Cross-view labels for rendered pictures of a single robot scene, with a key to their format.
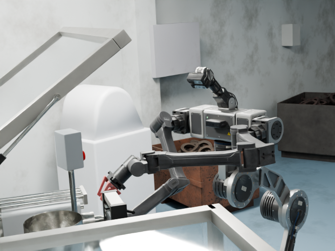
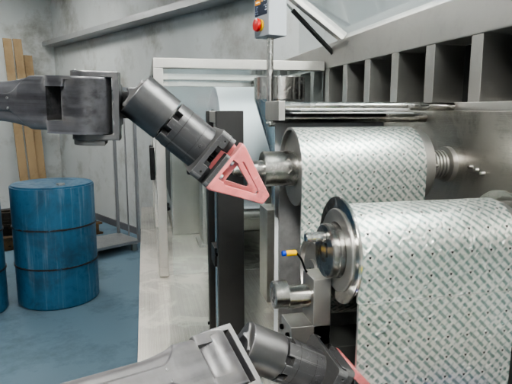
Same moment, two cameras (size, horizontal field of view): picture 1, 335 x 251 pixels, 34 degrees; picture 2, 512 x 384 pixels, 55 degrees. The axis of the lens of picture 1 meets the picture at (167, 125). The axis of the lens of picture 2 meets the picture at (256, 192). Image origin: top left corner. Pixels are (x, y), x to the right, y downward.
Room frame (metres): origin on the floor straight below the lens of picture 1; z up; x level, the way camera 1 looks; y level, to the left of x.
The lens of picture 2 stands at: (2.65, 0.31, 1.44)
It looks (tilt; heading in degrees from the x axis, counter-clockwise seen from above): 9 degrees down; 183
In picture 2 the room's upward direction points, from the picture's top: straight up
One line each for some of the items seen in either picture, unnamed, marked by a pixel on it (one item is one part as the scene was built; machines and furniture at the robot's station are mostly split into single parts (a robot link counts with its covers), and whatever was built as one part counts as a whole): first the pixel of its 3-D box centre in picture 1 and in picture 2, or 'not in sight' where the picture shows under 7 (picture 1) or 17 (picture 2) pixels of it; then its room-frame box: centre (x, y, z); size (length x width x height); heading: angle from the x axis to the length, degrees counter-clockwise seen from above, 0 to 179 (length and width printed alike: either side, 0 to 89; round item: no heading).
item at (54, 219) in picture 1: (54, 231); (279, 88); (1.26, 0.29, 1.50); 0.14 x 0.14 x 0.06
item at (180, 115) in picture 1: (175, 123); not in sight; (2.78, -0.04, 1.45); 0.09 x 0.08 x 0.12; 45
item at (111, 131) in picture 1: (105, 159); not in sight; (5.01, 0.59, 0.70); 0.71 x 0.60 x 1.40; 135
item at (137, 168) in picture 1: (142, 166); (126, 107); (2.01, 0.10, 1.44); 0.12 x 0.12 x 0.09; 15
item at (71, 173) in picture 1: (74, 202); (270, 81); (1.44, 0.27, 1.51); 0.02 x 0.02 x 0.20
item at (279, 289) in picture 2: not in sight; (279, 294); (1.96, 0.30, 1.18); 0.04 x 0.02 x 0.04; 16
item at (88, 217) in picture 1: (84, 222); (277, 168); (1.74, 0.29, 1.33); 0.06 x 0.06 x 0.06; 16
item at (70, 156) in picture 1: (72, 148); (267, 15); (1.44, 0.26, 1.66); 0.07 x 0.07 x 0.10; 33
